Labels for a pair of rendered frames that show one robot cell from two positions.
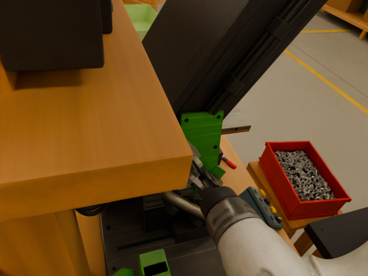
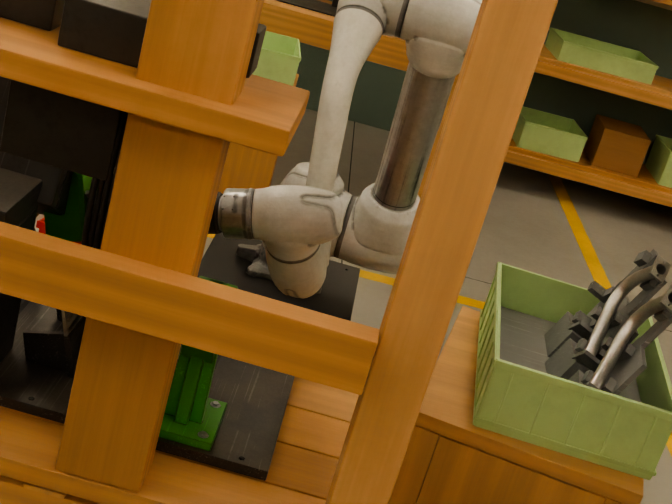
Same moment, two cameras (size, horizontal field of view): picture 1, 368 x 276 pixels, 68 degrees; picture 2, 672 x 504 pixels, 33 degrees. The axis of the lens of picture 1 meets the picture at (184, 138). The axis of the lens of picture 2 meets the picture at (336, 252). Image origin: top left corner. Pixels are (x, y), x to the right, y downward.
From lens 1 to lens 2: 1.72 m
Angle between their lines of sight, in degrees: 58
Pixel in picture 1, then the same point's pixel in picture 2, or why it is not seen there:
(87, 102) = (260, 87)
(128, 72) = not seen: hidden behind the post
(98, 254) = (58, 429)
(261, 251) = (290, 190)
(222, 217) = (239, 200)
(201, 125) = not seen: hidden behind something
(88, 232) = (12, 423)
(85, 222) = not seen: outside the picture
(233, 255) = (276, 207)
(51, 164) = (297, 102)
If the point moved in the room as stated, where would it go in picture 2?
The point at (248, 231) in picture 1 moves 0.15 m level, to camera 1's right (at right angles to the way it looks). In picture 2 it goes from (269, 190) to (312, 177)
